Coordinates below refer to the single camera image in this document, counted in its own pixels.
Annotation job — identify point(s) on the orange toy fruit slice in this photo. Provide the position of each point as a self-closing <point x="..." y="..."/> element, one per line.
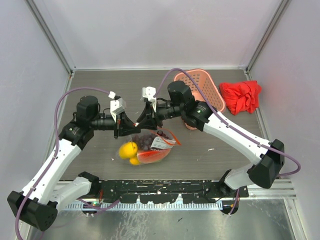
<point x="134" y="161"/>

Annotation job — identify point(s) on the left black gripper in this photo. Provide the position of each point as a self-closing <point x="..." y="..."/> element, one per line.
<point x="125" y="126"/>

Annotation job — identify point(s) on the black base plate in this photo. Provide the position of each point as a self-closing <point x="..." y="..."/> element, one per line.
<point x="158" y="191"/>

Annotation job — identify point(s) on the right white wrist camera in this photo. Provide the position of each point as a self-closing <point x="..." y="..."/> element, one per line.
<point x="149" y="93"/>

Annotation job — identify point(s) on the red crumpled cloth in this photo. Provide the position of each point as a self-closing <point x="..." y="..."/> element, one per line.
<point x="241" y="96"/>

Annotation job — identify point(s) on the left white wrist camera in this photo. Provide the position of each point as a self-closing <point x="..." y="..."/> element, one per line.
<point x="117" y="105"/>

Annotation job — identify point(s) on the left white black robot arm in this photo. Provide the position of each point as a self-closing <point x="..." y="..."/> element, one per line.
<point x="37" y="204"/>

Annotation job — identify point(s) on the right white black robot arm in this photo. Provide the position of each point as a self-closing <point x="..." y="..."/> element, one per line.
<point x="266" y="159"/>

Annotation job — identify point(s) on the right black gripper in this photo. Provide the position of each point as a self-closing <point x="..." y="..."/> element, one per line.
<point x="149" y="119"/>

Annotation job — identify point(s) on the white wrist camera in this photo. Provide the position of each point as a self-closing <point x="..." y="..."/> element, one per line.
<point x="117" y="105"/>
<point x="149" y="93"/>

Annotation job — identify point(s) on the pink plastic basket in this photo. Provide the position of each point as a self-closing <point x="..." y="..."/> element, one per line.
<point x="205" y="82"/>

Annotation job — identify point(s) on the purple toy grapes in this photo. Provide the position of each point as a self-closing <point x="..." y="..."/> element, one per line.
<point x="150" y="141"/>

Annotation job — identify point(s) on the yellow toy lemon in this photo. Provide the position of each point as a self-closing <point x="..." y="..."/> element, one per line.
<point x="128" y="150"/>

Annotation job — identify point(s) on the clear orange zip top bag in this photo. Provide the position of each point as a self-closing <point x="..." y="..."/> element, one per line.
<point x="172" y="142"/>

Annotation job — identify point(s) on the toy watermelon slice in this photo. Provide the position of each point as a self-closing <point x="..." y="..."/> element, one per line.
<point x="152" y="156"/>

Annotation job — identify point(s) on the grey slotted cable duct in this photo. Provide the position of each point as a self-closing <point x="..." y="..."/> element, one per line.
<point x="176" y="206"/>

